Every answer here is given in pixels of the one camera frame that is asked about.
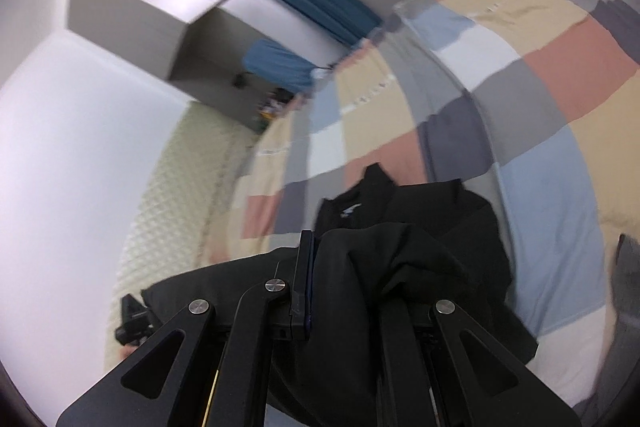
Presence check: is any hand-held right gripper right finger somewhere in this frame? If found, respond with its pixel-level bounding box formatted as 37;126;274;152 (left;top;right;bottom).
379;298;584;427

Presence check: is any blue chair cover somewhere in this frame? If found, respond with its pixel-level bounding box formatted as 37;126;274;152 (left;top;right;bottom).
242;38;322;96

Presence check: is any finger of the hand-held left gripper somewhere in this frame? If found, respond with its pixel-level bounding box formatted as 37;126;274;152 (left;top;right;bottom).
114;293;153;349

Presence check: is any grey fuzzy cloth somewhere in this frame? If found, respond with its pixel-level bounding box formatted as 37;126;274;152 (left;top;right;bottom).
599;232;640;410

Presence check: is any cream quilted headboard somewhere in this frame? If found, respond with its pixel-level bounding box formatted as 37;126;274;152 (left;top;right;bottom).
104;101;262;375

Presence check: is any grey wall cabinet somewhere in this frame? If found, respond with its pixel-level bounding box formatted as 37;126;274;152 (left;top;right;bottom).
66;0;267;84

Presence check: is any group of cosmetic bottles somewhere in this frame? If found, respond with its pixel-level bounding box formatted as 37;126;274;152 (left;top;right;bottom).
256;88;297;118

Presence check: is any black puffer jacket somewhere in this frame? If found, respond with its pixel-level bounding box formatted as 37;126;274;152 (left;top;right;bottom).
140;163;540;427

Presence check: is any patchwork quilt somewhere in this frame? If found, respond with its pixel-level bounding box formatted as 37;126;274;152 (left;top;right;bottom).
235;0;640;410

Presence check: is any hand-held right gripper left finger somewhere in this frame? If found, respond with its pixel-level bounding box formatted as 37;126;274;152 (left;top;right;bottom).
55;230;315;427

